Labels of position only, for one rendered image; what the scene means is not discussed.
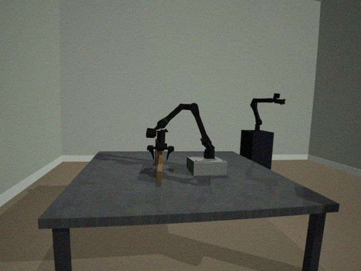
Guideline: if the wooden side rail with metal hooks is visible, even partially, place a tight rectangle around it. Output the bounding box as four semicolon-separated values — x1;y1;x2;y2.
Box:
156;155;163;184

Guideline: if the brown wooden post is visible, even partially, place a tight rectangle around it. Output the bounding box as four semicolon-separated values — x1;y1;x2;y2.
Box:
155;138;162;163

